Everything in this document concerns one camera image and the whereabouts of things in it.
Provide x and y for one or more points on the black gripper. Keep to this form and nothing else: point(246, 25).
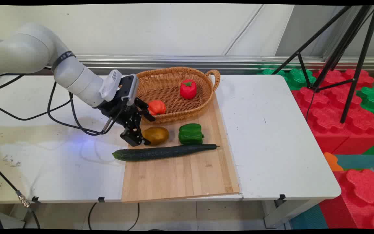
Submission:
point(117, 109)

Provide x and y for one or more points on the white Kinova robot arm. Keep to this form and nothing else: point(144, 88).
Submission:
point(41, 55)

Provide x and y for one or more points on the brown toy potato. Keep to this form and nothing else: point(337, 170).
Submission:
point(156, 135)

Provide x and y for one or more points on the orange tomato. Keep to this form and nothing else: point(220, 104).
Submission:
point(157, 107)

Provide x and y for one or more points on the long dark green cucumber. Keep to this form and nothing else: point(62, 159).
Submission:
point(164, 152)

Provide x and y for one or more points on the woven wicker basket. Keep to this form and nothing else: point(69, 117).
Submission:
point(174, 92)

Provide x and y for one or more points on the green toy bell pepper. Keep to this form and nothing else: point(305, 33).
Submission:
point(191, 133)

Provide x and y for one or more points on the red toy tomato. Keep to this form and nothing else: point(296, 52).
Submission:
point(188, 88)

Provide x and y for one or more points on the wooden cutting board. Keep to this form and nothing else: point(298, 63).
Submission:
point(180, 169)

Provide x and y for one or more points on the black table clamp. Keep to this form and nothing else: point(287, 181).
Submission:
point(101, 199)
point(281, 197)
point(35, 199)

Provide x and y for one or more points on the red and green foam blocks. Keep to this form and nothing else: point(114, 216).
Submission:
point(352, 130)

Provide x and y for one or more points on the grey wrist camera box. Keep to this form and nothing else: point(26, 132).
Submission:
point(131, 89)

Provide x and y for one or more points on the black camera tripod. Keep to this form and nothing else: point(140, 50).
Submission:
point(339, 55)

